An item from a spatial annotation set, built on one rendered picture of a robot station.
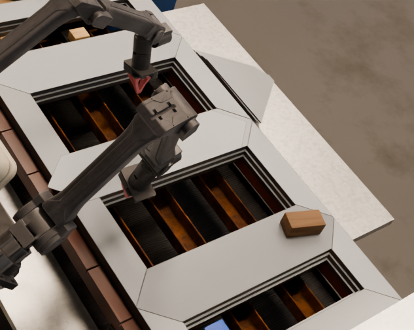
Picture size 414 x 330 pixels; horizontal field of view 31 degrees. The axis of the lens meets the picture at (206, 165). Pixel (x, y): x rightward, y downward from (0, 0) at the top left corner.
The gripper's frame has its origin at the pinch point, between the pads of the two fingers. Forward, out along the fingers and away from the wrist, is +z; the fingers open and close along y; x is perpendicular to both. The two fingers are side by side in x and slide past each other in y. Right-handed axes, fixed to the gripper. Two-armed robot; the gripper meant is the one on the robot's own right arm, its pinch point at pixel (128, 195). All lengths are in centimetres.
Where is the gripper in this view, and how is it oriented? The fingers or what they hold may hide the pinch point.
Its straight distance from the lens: 211.3
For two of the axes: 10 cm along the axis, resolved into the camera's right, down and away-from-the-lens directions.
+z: -3.9, 4.3, 8.1
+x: -8.1, 2.7, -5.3
